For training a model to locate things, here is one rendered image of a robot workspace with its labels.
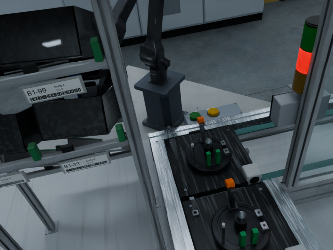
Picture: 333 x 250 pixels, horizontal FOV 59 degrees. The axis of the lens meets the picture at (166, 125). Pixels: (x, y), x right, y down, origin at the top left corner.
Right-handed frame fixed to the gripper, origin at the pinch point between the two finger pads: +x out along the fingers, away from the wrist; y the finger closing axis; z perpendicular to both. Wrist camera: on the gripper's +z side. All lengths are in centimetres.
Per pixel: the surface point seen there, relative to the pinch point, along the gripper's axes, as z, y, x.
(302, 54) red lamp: 12, 48, 9
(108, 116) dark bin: 11.6, 8.9, 18.9
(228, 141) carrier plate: -28.4, 37.5, 2.8
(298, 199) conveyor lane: -31, 55, 23
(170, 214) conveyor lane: -23.8, 17.4, 26.7
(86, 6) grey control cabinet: -133, -68, -256
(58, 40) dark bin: 28.4, 5.4, 16.7
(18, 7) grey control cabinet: -119, -140, -247
